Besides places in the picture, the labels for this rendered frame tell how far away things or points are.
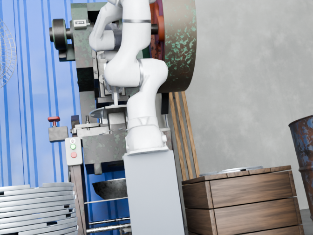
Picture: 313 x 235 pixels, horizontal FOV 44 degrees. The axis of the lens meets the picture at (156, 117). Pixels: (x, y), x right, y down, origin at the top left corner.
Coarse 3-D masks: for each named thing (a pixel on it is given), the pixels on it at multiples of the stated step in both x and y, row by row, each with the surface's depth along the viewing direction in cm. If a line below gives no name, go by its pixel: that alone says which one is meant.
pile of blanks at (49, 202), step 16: (16, 192) 65; (32, 192) 67; (48, 192) 71; (64, 192) 73; (0, 208) 64; (16, 208) 65; (32, 208) 67; (48, 208) 69; (64, 208) 72; (0, 224) 63; (16, 224) 64; (32, 224) 66; (48, 224) 74; (64, 224) 71
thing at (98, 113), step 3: (114, 105) 203; (99, 108) 204; (102, 108) 204; (93, 111) 208; (96, 111) 208; (99, 111) 209; (102, 111) 210; (90, 114) 213; (96, 114) 215; (99, 114) 216; (102, 114) 217; (96, 117) 223; (99, 117) 224
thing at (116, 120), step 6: (108, 108) 199; (114, 108) 201; (120, 108) 203; (126, 108) 204; (108, 114) 211; (114, 114) 211; (120, 114) 212; (126, 114) 219; (108, 120) 211; (114, 120) 210; (120, 120) 211; (114, 126) 210; (120, 126) 210; (126, 126) 211; (114, 132) 209; (120, 132) 210
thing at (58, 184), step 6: (12, 186) 65; (18, 186) 66; (24, 186) 66; (42, 186) 69; (48, 186) 70; (54, 186) 71; (60, 186) 73; (66, 186) 75; (72, 186) 78; (0, 192) 65
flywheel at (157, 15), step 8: (160, 0) 244; (152, 8) 267; (160, 8) 246; (152, 16) 271; (160, 16) 242; (160, 24) 238; (160, 32) 239; (152, 40) 275; (160, 40) 244; (152, 48) 274; (160, 48) 266; (152, 56) 272; (160, 56) 261
